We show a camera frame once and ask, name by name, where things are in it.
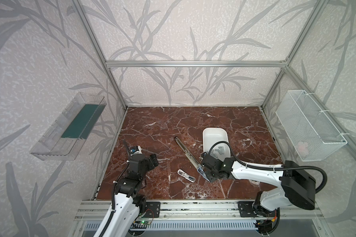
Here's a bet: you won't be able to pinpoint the large beige black stapler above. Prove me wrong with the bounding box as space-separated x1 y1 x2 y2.
174 136 203 173

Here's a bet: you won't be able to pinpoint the small white stapler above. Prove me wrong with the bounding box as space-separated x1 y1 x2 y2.
177 169 196 183

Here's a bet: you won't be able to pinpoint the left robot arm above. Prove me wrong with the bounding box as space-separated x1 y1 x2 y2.
95 153 159 237

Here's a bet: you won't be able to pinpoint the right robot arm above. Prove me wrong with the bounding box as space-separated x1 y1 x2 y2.
201 153 328 216

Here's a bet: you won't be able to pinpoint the staple strips in tray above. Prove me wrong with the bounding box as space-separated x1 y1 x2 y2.
210 144 226 161

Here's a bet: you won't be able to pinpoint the white oval tray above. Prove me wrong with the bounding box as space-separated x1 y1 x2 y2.
202 127 231 161

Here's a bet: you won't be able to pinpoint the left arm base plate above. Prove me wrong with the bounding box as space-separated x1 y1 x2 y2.
141 201 161 218

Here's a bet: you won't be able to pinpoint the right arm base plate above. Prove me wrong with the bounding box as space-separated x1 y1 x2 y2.
237 201 276 219

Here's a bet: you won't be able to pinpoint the aluminium front rail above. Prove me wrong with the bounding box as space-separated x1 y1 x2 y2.
74 199 324 221

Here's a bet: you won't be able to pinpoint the clear acrylic wall shelf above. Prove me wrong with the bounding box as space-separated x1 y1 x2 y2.
30 92 107 161

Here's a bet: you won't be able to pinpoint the white wire mesh basket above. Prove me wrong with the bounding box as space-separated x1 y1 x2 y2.
276 90 348 162

